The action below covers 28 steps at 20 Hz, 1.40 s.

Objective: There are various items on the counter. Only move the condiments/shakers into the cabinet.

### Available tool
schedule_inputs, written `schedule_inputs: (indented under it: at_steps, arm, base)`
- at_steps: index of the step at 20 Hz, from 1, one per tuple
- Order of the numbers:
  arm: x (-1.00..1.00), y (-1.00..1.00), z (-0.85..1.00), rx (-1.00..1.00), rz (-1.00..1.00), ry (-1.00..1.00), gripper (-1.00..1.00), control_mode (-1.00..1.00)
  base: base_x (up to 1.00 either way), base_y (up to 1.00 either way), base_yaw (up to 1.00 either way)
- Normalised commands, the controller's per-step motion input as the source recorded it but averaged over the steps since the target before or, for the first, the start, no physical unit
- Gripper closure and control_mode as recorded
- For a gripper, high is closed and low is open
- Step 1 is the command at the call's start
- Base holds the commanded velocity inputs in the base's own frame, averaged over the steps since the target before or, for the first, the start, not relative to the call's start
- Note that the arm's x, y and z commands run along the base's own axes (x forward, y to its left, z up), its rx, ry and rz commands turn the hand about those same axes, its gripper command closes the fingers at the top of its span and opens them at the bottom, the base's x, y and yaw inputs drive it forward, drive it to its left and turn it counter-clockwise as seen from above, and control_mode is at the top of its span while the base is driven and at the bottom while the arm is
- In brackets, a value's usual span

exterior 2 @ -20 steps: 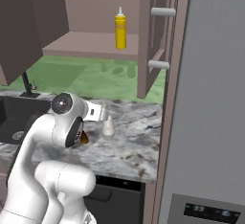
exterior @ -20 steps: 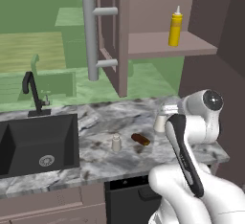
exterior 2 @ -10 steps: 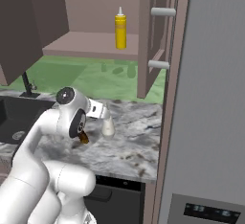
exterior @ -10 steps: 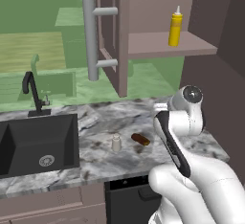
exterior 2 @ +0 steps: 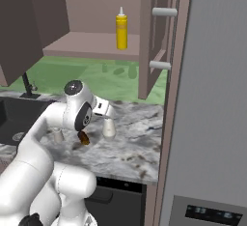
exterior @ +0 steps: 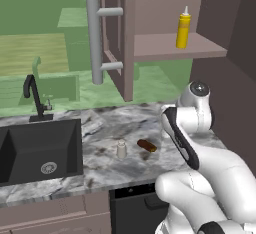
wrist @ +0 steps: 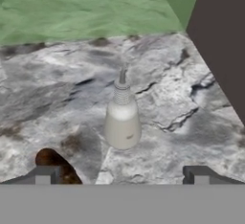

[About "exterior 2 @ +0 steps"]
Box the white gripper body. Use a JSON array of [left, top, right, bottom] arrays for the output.
[[101, 103, 116, 122]]

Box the large brown cabinet door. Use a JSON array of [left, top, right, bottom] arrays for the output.
[[0, 0, 44, 88]]

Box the white shaker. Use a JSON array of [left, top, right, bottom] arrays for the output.
[[102, 119, 117, 141]]

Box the brown food item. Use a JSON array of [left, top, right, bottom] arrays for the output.
[[77, 130, 91, 147]]

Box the grey shaker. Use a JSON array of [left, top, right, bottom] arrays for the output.
[[53, 127, 65, 143]]

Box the brown fridge surround panel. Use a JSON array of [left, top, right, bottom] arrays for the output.
[[151, 0, 195, 226]]

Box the yellow mustard bottle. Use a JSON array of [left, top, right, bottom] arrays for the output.
[[115, 6, 129, 51]]

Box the black tap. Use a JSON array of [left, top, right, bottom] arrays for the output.
[[19, 71, 41, 100]]

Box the black sink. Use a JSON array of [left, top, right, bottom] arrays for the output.
[[0, 96, 58, 147]]

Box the black dishwasher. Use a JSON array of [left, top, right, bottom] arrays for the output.
[[84, 176, 148, 226]]

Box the grey fridge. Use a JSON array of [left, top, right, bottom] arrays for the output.
[[158, 0, 247, 226]]

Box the brown wall cabinet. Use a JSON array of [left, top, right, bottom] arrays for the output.
[[28, 0, 143, 62]]

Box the brown cabinet door with handle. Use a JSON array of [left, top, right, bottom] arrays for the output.
[[137, 0, 181, 100]]

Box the black dishwasher handle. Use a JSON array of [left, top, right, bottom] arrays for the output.
[[84, 189, 114, 205]]

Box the grey cabinet door handle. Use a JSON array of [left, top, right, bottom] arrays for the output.
[[149, 7, 179, 71]]

